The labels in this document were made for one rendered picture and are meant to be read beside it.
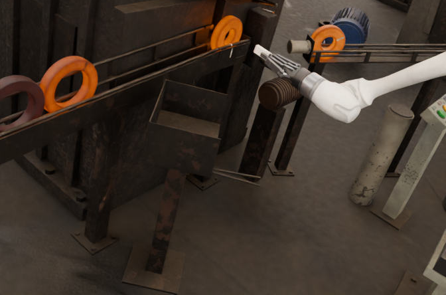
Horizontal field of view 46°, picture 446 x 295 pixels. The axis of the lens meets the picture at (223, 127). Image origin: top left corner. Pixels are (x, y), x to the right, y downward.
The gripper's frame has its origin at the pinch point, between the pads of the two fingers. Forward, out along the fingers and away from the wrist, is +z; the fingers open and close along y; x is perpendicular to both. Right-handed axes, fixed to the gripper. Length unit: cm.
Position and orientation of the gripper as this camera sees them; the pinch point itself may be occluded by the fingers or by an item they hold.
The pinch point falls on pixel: (262, 52)
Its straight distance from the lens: 197.1
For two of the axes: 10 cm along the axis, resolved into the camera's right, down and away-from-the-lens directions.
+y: 6.2, -2.9, 7.3
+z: -7.3, -5.6, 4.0
